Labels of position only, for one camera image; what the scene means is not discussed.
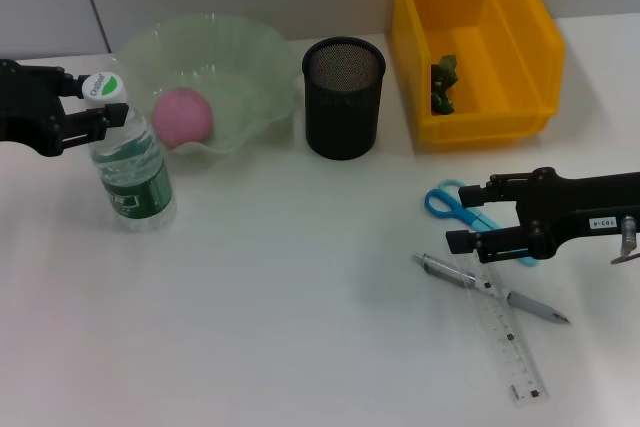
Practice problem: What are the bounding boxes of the black mesh pen holder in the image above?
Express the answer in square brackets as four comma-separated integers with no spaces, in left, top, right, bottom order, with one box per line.
[301,35,387,161]

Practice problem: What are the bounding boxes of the green plastic wrapper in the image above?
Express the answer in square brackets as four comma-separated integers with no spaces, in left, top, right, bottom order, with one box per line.
[430,53,460,117]

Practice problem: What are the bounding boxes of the pink peach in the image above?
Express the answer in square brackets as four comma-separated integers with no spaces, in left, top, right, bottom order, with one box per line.
[151,88,215,151]

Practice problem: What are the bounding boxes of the clear green-label water bottle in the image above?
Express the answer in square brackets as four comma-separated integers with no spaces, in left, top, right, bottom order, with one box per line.
[81,71,178,233]

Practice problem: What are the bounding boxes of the blue scissors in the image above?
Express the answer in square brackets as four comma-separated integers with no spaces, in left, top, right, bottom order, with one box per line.
[424,178,541,268]

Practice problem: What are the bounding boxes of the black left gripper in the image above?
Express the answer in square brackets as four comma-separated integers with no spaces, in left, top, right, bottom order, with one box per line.
[0,59,131,159]

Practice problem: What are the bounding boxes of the yellow plastic bin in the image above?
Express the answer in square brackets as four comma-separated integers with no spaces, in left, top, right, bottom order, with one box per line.
[389,0,566,148]

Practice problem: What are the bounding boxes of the translucent green fruit bowl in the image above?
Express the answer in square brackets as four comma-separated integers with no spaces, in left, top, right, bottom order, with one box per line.
[112,13,301,156]

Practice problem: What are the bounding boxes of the grey pen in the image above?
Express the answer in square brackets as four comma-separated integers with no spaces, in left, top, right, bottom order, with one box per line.
[413,252,571,324]

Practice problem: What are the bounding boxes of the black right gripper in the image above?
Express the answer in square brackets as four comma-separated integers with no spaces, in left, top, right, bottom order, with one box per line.
[445,166,640,265]

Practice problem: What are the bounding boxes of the transparent plastic ruler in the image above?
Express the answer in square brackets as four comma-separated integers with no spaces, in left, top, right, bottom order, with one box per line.
[452,251,549,404]

